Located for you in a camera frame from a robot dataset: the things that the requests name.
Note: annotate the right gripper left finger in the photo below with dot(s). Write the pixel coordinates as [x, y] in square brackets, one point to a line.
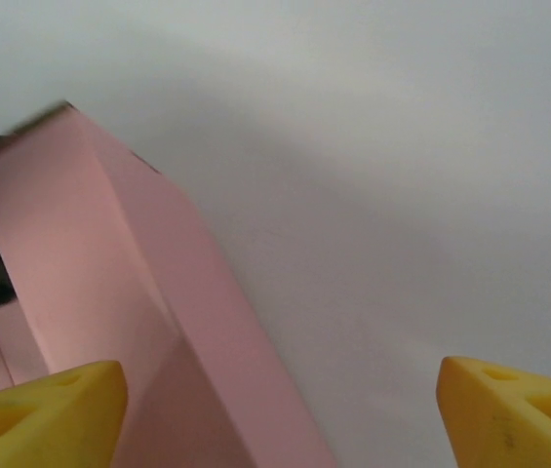
[46, 419]

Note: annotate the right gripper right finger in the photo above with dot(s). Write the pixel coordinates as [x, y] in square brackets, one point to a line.
[514, 419]

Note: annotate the pink paper box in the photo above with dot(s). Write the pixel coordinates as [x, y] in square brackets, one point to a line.
[109, 268]

